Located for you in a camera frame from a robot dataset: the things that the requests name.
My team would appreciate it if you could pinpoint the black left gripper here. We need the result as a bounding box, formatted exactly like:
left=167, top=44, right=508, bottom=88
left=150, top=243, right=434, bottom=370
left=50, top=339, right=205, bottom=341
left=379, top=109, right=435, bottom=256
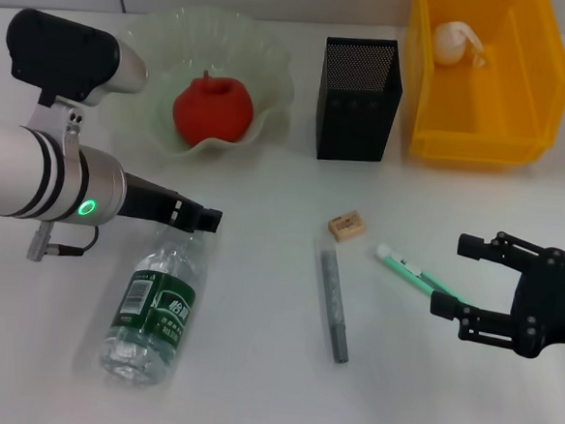
left=115, top=170, right=226, bottom=236

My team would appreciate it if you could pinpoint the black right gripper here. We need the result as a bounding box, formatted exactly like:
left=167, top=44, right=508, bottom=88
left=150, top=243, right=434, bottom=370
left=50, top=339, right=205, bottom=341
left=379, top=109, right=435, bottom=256
left=426, top=226, right=565, bottom=362

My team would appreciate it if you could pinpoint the green utility knife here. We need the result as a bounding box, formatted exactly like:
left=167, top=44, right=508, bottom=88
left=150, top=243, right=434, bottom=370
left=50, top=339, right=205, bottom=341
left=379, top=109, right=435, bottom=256
left=372, top=243, right=466, bottom=303

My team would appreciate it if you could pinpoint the green label water bottle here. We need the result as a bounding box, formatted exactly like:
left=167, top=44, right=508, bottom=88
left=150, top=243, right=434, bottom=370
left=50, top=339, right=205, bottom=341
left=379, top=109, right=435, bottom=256
left=98, top=219, right=213, bottom=392

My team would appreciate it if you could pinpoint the red-orange fruit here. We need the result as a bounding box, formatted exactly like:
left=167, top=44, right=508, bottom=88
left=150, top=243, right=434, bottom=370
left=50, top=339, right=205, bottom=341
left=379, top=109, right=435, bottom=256
left=170, top=67, right=258, bottom=151

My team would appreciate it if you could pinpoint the beige eraser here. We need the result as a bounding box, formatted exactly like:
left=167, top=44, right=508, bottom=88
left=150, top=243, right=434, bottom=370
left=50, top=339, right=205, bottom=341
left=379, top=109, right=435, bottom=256
left=326, top=213, right=370, bottom=245

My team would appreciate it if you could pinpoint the grey marker pen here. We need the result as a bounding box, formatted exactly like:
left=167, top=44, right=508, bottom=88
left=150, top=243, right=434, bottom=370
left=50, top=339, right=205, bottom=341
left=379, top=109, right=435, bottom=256
left=308, top=238, right=359, bottom=366

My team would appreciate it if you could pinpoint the white paper ball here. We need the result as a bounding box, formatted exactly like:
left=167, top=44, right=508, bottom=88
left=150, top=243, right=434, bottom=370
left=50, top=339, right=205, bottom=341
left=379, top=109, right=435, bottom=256
left=429, top=18, right=495, bottom=71

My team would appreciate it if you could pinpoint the green glass fruit plate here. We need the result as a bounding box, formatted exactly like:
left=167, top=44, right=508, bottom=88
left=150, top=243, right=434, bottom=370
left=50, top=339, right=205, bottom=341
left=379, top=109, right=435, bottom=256
left=90, top=0, right=301, bottom=168

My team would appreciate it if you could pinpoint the black mesh pen holder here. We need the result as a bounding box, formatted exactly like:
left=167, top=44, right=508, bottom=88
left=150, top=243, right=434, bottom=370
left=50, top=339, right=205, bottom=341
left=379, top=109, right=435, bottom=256
left=312, top=34, right=408, bottom=166

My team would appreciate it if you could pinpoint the yellow plastic bin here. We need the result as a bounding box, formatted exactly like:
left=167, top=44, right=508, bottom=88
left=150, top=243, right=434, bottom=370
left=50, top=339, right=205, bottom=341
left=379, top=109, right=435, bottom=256
left=395, top=0, right=565, bottom=169

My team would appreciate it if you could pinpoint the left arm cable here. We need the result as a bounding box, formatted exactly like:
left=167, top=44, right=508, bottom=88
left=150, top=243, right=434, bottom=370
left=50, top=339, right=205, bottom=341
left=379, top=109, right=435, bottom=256
left=26, top=221, right=101, bottom=267

